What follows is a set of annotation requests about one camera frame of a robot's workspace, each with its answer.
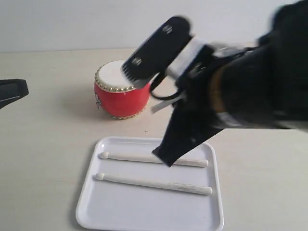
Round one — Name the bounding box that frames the small red drum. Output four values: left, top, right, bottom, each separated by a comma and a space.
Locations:
94, 60, 150, 119

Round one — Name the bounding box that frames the black cable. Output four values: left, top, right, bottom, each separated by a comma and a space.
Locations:
150, 74, 187, 101

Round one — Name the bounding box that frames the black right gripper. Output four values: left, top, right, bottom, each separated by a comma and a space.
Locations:
153, 45, 229, 167

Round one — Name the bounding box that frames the white wooden drumstick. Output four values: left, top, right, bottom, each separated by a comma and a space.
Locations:
98, 152, 209, 167
94, 173, 213, 195

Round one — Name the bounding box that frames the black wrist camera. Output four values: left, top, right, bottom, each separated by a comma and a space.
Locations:
122, 16, 205, 89

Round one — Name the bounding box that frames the white plastic tray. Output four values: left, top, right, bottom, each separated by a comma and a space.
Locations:
76, 137, 224, 231

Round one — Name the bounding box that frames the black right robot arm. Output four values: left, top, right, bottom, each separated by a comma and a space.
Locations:
153, 0, 308, 166

